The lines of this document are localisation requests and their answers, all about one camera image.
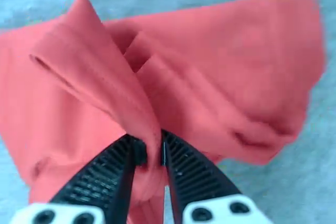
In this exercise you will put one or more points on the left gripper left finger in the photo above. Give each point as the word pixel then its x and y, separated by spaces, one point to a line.
pixel 99 179

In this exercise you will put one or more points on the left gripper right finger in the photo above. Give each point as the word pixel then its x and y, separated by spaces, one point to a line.
pixel 194 176

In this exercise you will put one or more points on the red shirt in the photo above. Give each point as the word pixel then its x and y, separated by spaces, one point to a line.
pixel 210 72

